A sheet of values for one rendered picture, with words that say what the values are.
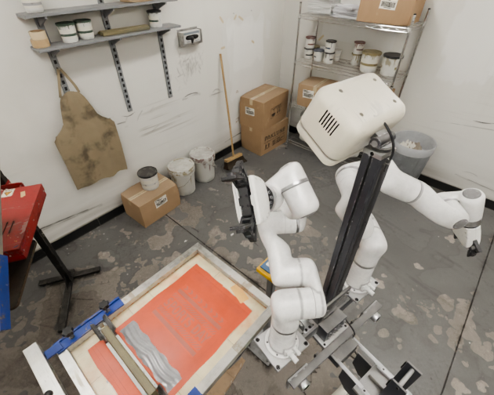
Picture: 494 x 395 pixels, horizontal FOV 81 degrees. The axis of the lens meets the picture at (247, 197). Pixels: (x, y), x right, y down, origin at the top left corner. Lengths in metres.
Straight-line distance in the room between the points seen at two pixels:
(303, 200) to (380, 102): 0.28
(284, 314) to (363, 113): 0.61
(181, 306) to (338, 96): 1.18
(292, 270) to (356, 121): 0.53
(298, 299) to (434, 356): 1.93
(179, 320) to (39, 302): 1.83
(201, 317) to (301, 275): 0.64
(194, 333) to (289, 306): 0.63
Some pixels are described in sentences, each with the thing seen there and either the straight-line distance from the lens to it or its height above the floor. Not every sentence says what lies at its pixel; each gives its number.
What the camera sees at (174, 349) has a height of 0.96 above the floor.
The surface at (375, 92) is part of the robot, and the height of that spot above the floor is 2.01.
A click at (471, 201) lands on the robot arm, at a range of 1.21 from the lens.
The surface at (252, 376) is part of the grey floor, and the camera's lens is 2.38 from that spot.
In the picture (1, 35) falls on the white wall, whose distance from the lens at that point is 2.74.
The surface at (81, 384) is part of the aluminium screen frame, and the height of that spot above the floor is 0.99.
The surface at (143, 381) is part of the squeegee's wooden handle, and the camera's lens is 1.31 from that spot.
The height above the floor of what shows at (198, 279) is 0.96.
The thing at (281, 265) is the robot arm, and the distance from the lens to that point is 1.00.
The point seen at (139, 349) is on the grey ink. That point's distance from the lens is 1.47.
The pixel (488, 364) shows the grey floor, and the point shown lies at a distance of 2.96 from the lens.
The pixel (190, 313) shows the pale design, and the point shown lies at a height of 0.96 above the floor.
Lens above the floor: 2.26
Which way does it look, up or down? 40 degrees down
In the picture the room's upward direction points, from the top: straight up
